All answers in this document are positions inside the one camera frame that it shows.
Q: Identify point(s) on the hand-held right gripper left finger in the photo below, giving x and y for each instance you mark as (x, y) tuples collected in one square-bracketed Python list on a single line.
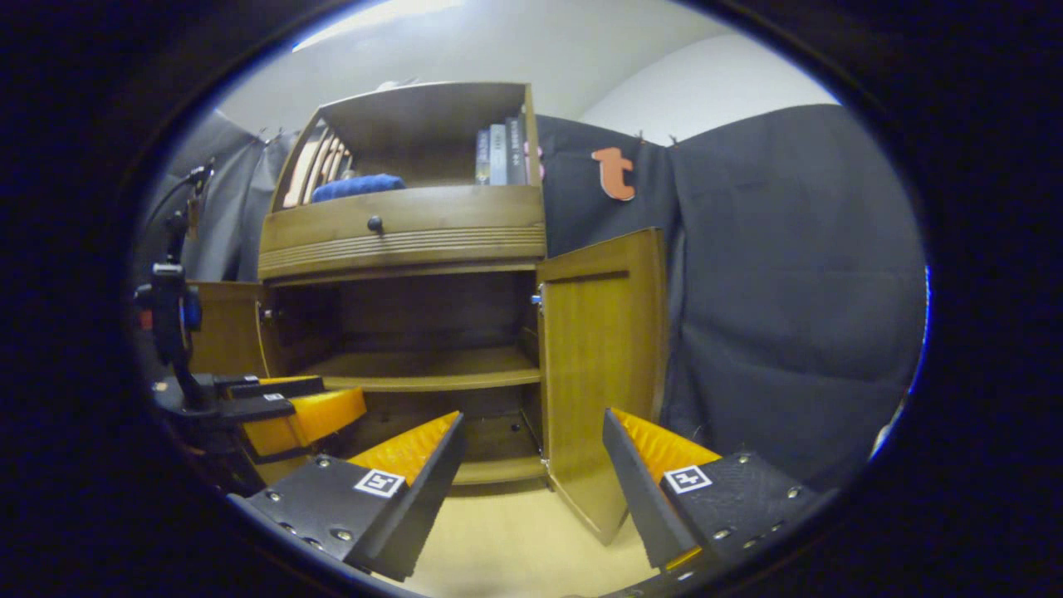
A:
[(423, 498)]

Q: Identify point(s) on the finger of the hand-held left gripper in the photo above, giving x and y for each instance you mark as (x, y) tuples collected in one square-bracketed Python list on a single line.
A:
[(315, 415), (274, 387)]

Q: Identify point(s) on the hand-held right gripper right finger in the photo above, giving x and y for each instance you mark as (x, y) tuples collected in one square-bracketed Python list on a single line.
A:
[(639, 498)]

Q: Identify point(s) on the wooden shoe cabinet door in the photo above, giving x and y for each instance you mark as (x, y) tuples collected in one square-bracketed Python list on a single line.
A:
[(602, 365), (228, 328)]

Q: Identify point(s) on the wooden double-door shoe cabinet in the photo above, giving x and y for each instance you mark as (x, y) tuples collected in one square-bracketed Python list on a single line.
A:
[(432, 365)]

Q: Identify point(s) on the blue folded towel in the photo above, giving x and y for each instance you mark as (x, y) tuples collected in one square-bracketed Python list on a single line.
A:
[(357, 188)]

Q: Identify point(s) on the wooden drawer with black knob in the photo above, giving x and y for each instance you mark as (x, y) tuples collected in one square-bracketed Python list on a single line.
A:
[(448, 218)]

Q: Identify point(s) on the black backdrop cloth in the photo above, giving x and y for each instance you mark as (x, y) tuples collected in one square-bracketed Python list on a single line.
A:
[(789, 291)]

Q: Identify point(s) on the dark blue book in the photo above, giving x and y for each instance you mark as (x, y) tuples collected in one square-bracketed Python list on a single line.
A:
[(482, 156)]

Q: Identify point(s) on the grey book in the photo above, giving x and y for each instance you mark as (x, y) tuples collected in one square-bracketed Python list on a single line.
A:
[(498, 154)]

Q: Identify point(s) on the small white object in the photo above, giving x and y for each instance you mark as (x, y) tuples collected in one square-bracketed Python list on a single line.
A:
[(399, 84)]

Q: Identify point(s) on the black book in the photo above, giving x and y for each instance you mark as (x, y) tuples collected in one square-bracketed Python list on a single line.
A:
[(516, 151)]

